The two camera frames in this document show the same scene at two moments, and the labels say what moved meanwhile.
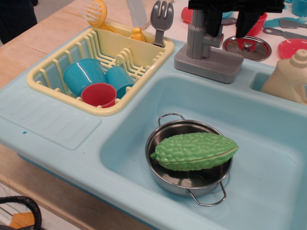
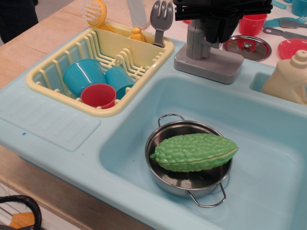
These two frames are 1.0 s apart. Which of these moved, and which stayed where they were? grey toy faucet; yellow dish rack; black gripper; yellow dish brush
Moved: black gripper
Stayed: yellow dish brush; grey toy faucet; yellow dish rack
